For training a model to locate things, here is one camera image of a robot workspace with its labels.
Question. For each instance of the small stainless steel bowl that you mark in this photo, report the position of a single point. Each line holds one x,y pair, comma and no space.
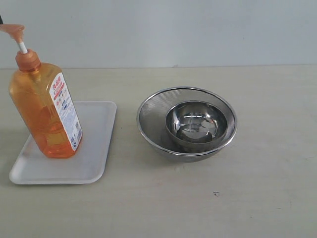
196,126

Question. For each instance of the white rectangular foam tray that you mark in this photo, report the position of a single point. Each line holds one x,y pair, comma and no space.
86,166

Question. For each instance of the steel mesh colander basket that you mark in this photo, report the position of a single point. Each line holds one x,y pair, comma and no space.
151,121

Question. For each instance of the orange pump soap bottle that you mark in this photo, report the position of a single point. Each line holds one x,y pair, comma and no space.
42,98

